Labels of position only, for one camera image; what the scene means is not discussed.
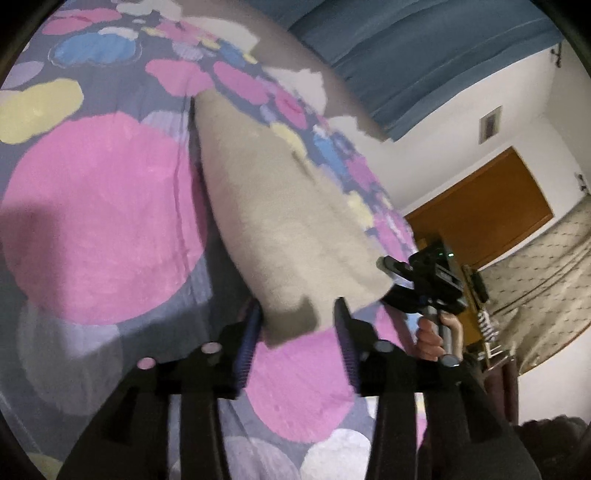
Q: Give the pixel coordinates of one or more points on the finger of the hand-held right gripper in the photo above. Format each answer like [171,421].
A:
[395,267]
[399,299]

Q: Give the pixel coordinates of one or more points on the wall vent cover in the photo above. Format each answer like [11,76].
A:
[490,124]

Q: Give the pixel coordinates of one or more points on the dark cloth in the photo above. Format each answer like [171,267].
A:
[549,447]

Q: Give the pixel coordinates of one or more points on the blanket with coloured circles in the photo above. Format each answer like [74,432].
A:
[92,207]

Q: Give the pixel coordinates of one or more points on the brown wooden door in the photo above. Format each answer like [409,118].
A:
[498,207]

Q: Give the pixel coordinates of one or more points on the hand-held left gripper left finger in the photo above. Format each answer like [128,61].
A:
[248,344]

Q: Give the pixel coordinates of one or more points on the beige patterned cloth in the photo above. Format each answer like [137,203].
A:
[545,277]

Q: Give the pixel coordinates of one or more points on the cream knitted sweater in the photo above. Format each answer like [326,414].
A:
[277,207]

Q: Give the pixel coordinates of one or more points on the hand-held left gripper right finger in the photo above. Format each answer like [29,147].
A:
[347,344]

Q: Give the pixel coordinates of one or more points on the person's right hand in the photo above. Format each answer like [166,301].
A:
[429,339]

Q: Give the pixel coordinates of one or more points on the blue curtain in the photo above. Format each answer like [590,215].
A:
[415,60]

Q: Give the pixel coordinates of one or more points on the wooden furniture piece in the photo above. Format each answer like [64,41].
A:
[475,318]

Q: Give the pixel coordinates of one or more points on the black curtain rod bracket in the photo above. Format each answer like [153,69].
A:
[555,57]

